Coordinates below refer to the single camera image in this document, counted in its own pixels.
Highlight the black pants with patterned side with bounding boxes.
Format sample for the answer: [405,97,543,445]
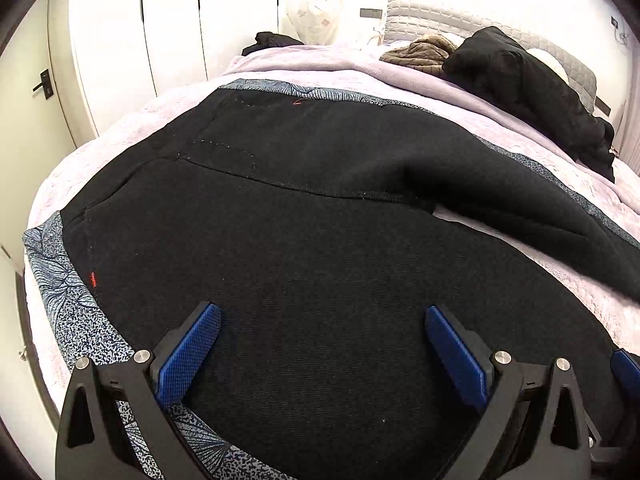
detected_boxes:
[24,80,639,479]

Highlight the black clothes pile on bed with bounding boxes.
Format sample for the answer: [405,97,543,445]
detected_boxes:
[442,26,615,182]

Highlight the brown knitted garment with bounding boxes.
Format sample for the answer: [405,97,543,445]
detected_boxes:
[380,35,457,77]

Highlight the round cream cushion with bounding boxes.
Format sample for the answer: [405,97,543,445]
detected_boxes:
[527,48,568,84]

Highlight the black garment beside bed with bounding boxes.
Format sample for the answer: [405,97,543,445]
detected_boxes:
[241,32,304,56]

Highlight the white wardrobe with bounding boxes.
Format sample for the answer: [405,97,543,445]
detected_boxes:
[47,0,278,145]

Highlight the grey quilted headboard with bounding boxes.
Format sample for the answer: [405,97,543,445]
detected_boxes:
[384,0,597,113]

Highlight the white floral plastic bag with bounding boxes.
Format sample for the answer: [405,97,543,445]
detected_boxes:
[285,3,338,46]

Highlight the black door handle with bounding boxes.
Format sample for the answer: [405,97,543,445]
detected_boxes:
[32,70,54,100]

